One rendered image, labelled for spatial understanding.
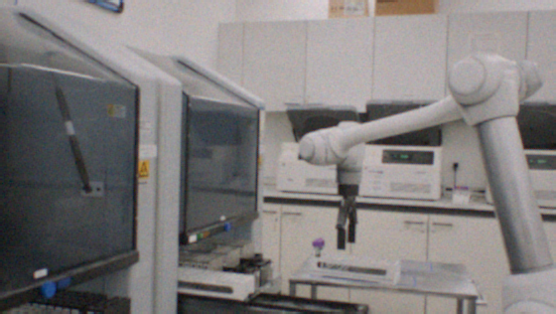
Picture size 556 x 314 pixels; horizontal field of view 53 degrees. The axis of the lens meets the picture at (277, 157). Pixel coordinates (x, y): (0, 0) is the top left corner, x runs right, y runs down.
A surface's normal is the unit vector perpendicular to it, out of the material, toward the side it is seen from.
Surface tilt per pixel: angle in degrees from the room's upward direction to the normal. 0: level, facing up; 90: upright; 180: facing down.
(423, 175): 90
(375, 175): 90
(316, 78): 90
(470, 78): 84
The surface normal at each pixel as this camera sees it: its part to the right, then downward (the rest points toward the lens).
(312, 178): -0.34, 0.02
